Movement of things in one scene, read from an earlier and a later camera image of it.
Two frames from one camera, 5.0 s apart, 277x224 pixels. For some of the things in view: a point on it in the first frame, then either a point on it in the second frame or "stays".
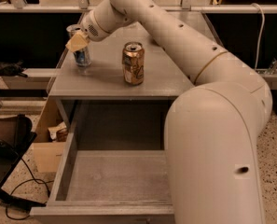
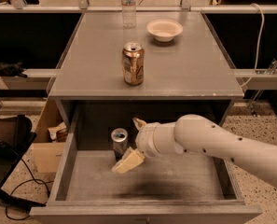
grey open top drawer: [112, 166] stays
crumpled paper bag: [59, 133] stays
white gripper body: [90, 27] → [147, 139]
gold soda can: [133, 63] stays
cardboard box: [47, 152] stays
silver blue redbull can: [81, 57] → [119, 138]
